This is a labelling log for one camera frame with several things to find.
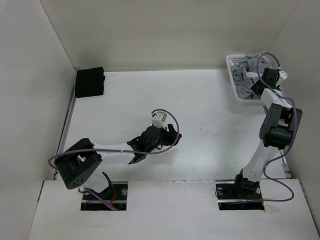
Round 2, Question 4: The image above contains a grey tank top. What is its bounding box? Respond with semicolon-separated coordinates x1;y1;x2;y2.
228;52;272;100

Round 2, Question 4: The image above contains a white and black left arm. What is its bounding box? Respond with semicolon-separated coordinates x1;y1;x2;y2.
48;124;182;190

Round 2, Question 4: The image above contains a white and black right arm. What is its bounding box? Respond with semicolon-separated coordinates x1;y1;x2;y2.
231;67;303;199

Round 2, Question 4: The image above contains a white tank top in basket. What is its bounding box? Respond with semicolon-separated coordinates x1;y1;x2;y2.
246;72;258;79

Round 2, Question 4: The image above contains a folded black tank top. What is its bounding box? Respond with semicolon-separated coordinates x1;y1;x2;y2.
75;67;106;98

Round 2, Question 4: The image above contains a white plastic laundry basket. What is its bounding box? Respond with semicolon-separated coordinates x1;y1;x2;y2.
225;52;278;107

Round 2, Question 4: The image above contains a white front cover board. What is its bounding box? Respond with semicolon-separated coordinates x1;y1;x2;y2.
29;179;320;240

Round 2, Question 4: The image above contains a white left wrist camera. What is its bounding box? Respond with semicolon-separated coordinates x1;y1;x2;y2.
151;111;168;129

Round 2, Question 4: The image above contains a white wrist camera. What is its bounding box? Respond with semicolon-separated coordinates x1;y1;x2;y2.
151;111;168;129
276;69;288;87

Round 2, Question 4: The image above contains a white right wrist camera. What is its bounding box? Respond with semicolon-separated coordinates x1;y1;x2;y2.
276;69;288;87

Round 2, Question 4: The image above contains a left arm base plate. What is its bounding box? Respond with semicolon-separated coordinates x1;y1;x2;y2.
78;181;129;211

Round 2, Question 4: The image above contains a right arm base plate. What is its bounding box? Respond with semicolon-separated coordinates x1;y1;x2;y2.
215;181;265;211

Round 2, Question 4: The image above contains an aluminium table edge rail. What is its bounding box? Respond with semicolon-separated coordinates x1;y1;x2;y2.
48;84;77;181

